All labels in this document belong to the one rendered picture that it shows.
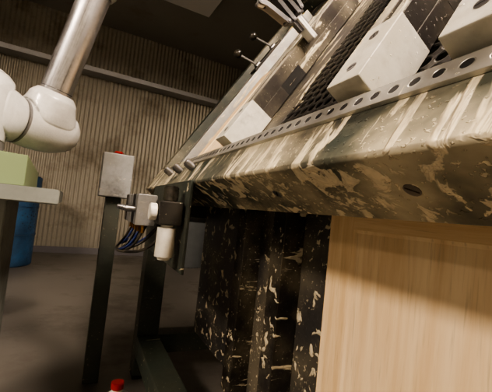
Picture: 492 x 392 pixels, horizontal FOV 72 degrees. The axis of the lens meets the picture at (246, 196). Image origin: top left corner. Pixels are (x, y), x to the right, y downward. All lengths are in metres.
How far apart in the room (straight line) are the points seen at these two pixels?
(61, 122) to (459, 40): 1.18
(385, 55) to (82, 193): 4.67
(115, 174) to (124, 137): 3.63
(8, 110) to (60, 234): 3.83
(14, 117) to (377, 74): 1.05
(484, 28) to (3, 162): 0.99
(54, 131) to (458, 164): 1.21
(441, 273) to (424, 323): 0.08
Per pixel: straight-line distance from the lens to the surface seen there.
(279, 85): 0.94
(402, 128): 0.34
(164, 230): 0.87
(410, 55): 0.54
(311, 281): 0.84
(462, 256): 0.57
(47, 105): 1.32
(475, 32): 0.39
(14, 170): 1.04
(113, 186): 1.46
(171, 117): 5.28
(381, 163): 0.34
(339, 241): 0.73
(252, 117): 0.87
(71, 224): 4.98
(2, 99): 1.25
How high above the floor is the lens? 0.74
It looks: 3 degrees up
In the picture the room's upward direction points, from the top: 6 degrees clockwise
